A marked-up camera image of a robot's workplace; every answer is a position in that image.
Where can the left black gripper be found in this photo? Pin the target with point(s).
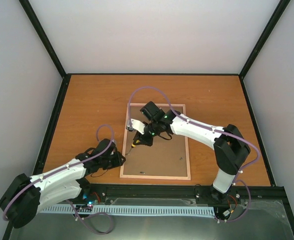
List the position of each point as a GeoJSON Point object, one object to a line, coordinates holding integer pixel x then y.
{"type": "Point", "coordinates": [118, 162]}

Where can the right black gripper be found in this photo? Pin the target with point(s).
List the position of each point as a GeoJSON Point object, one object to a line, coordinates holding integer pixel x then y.
{"type": "Point", "coordinates": [147, 142]}

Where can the yellow handled screwdriver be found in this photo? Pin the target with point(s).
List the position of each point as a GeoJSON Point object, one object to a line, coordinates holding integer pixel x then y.
{"type": "Point", "coordinates": [132, 147]}

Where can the pink wooden picture frame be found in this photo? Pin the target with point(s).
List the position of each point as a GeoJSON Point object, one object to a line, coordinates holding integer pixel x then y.
{"type": "Point", "coordinates": [156, 177]}

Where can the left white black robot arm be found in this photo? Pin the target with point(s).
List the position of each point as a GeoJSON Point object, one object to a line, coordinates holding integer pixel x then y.
{"type": "Point", "coordinates": [49, 185]}

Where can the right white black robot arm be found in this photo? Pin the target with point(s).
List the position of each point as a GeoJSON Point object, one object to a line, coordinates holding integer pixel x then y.
{"type": "Point", "coordinates": [226, 142]}

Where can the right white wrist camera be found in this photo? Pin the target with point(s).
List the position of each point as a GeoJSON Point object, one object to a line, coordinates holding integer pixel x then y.
{"type": "Point", "coordinates": [135, 125]}

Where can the brown frame backing board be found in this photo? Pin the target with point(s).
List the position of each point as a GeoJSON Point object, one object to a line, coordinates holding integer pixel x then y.
{"type": "Point", "coordinates": [161, 155]}

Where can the black aluminium cage frame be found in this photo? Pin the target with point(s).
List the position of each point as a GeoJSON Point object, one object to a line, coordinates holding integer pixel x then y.
{"type": "Point", "coordinates": [156, 191]}

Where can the light blue cable duct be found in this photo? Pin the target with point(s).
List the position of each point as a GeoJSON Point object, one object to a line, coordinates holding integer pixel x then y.
{"type": "Point", "coordinates": [132, 210]}

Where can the metal base plate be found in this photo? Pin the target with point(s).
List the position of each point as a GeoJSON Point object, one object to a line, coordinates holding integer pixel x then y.
{"type": "Point", "coordinates": [265, 220]}

